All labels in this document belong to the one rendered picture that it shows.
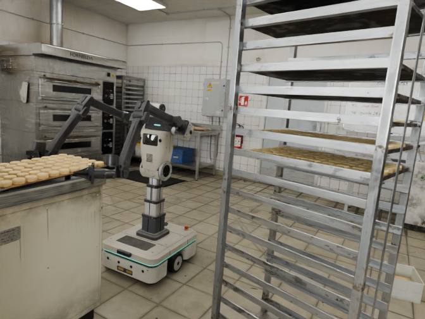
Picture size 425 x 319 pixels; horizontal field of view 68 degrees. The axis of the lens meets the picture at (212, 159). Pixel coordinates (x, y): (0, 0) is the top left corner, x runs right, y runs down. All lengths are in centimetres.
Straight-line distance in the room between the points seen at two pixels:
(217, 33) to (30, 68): 327
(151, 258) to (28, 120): 354
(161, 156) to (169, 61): 469
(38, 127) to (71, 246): 355
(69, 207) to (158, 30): 585
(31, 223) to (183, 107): 526
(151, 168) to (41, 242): 103
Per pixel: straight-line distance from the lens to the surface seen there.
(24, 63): 545
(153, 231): 261
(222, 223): 146
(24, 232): 170
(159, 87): 705
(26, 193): 166
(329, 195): 119
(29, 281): 181
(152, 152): 244
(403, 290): 294
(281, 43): 131
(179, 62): 680
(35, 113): 523
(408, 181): 154
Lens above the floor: 133
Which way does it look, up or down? 9 degrees down
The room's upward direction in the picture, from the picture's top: 4 degrees clockwise
